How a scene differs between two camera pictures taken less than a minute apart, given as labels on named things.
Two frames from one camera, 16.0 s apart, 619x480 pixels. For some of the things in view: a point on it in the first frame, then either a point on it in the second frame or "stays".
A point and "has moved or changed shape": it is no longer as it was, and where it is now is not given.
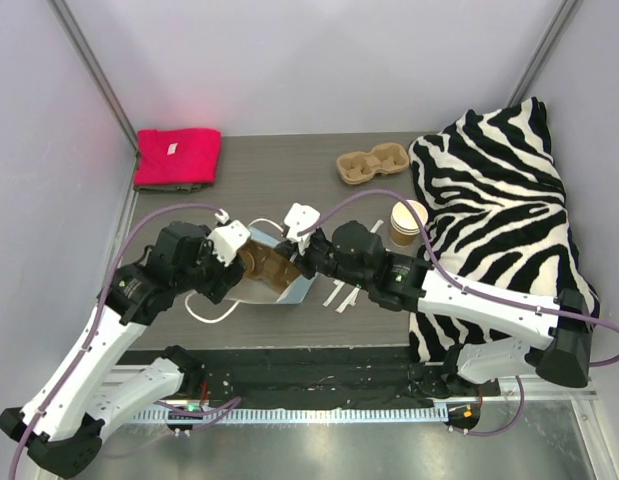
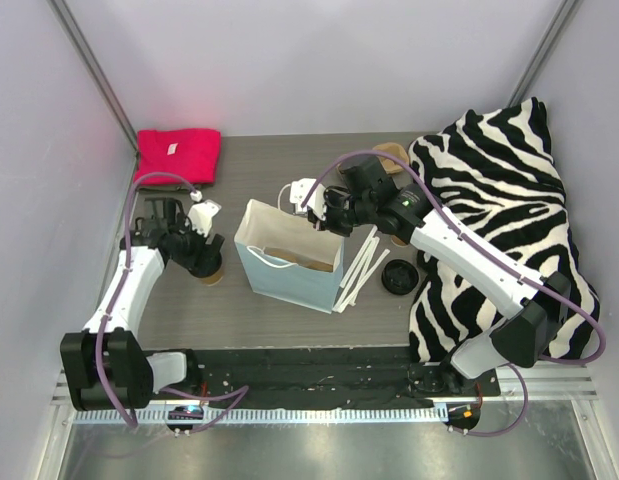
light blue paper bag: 250,291 has moved or changed shape
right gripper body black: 303,259 → 332,215
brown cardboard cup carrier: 358,167 has moved or changed shape
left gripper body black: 228,275 → 209,257
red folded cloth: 177,156 stays
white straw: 339,285 → 358,272
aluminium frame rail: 536,390 stays
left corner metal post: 89,58 stays
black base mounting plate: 300,378 stays
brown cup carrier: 264,263 has moved or changed shape
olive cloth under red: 171,188 stays
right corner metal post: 543,51 stays
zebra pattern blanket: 496,211 stays
